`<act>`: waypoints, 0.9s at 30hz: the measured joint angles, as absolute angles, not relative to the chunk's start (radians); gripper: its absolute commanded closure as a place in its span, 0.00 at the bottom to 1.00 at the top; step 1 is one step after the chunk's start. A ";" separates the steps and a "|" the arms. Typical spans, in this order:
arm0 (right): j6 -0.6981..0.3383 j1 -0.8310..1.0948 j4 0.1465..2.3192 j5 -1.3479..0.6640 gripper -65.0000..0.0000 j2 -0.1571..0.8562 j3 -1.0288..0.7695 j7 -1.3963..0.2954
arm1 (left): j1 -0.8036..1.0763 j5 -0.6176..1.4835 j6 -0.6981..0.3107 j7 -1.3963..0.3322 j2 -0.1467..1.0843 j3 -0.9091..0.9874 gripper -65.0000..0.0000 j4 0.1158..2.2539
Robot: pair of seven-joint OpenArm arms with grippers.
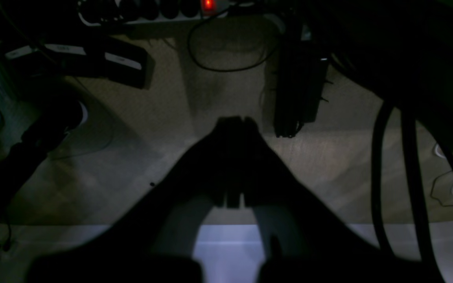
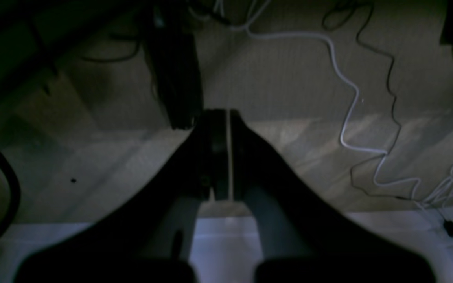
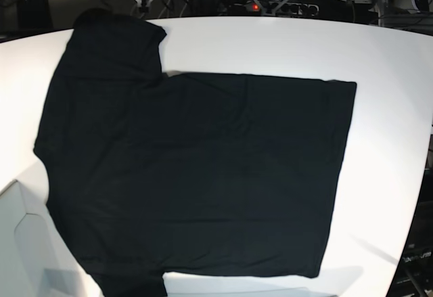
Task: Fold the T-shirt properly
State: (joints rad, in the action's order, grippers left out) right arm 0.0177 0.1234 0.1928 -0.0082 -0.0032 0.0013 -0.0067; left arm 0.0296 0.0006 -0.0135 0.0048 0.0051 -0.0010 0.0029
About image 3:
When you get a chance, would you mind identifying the black T-shirt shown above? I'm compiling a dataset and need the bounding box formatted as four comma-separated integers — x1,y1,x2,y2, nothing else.
34,9,357,296

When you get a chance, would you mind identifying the black power strip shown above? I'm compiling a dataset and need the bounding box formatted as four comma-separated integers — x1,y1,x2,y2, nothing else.
223,1,321,17

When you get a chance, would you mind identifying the black box on floor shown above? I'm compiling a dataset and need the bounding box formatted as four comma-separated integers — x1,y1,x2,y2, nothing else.
16,0,53,31

